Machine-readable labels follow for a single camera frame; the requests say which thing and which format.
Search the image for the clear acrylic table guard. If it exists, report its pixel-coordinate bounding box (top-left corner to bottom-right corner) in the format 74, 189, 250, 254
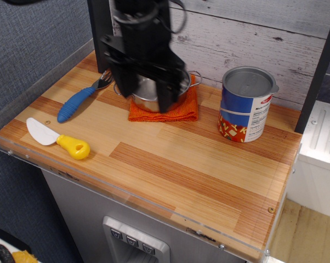
0, 54, 301, 262

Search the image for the toy soup can grey lid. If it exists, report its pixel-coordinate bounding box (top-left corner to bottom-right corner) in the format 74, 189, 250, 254
217, 66, 280, 143

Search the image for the black cable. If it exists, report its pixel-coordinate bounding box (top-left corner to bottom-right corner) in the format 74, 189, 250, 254
0, 242, 16, 263

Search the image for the dark vertical post right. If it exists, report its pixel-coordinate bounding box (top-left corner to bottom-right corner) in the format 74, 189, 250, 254
294, 29, 330, 134

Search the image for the yellow handled toy knife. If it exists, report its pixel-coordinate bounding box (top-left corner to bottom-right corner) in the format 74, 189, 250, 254
26, 117, 90, 160

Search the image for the blue handled toy fork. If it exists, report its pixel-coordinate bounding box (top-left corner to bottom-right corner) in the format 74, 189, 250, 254
57, 70, 113, 123

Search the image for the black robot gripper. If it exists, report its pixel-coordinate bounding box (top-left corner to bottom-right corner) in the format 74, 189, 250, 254
104, 1, 186, 113

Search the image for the orange knitted cloth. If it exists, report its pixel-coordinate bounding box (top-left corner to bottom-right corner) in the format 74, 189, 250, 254
128, 87, 198, 122

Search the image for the dark vertical post left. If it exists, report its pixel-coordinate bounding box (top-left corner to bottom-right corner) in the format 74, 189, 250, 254
87, 0, 113, 73

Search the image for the dark vertical post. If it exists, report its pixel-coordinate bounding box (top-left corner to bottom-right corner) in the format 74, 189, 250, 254
87, 0, 113, 73
294, 29, 330, 134

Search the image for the yellow tape piece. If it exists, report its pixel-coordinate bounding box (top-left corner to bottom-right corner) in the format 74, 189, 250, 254
12, 250, 38, 263

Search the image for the silver dispenser panel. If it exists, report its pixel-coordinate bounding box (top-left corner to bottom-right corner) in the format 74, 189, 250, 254
103, 216, 171, 262

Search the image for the white toy appliance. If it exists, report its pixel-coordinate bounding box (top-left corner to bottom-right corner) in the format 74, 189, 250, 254
287, 101, 330, 216

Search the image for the small steel pot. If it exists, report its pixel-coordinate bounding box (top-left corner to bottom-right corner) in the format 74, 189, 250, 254
113, 70, 203, 113

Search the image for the grey toy fridge cabinet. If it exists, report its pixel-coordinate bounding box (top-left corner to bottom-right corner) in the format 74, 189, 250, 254
40, 168, 248, 263

